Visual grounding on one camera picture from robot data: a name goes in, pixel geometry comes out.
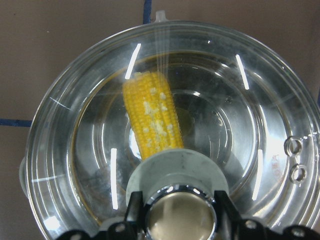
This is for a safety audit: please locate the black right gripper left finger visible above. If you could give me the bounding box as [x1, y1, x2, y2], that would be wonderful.
[124, 191, 145, 240]

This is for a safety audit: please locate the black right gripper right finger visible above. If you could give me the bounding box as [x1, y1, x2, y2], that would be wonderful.
[214, 190, 242, 240]

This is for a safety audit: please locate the yellow corn cob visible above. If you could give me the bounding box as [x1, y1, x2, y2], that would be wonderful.
[122, 71, 184, 161]

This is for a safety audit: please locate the glass pot lid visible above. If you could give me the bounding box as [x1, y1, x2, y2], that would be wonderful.
[20, 21, 320, 240]

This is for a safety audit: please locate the pale green electric pot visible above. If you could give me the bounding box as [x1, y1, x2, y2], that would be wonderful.
[19, 10, 320, 201]

